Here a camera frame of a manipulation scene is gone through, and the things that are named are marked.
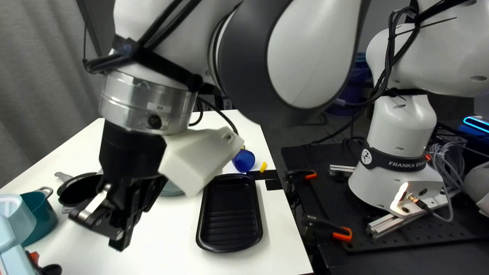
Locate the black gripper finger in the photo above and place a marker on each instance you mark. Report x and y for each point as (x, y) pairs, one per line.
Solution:
(94, 207)
(138, 203)

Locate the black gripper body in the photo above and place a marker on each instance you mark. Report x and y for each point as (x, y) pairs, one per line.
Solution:
(131, 154)

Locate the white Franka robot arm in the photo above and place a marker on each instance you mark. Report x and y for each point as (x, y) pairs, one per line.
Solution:
(315, 50)

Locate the black ribbed tray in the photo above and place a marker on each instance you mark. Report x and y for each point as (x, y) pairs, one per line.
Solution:
(230, 213)

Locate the black pot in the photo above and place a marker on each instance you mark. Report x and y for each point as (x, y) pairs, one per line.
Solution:
(79, 189)

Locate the teal pot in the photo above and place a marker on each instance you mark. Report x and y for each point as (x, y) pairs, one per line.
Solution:
(39, 215)

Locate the yellow toy fry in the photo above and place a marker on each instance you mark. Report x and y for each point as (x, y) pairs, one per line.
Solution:
(264, 166)

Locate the orange black clamp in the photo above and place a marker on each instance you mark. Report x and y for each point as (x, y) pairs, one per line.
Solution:
(303, 175)
(331, 229)

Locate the black breadboard base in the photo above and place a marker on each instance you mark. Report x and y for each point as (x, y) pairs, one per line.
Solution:
(407, 253)

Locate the blue device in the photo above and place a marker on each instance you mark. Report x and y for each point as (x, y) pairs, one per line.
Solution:
(476, 126)

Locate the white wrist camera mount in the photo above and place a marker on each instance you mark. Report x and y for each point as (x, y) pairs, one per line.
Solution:
(199, 157)

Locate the aluminium rail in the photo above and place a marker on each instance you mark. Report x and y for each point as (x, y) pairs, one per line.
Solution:
(403, 215)

